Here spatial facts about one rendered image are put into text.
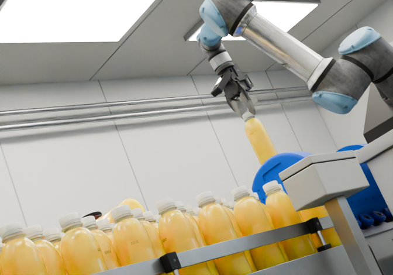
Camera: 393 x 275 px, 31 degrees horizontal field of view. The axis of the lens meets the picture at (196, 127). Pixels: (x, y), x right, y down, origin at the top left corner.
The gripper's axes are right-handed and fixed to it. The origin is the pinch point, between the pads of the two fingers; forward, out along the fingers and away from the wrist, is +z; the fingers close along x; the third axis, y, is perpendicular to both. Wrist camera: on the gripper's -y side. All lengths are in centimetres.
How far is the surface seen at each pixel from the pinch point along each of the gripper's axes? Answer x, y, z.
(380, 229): -33, -13, 55
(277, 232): -50, -70, 41
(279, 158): -27.7, -29.6, 22.6
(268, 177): -20.9, -30.6, 25.6
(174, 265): -57, -106, 37
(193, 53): 280, 301, -147
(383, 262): -37, -24, 63
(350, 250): -56, -57, 53
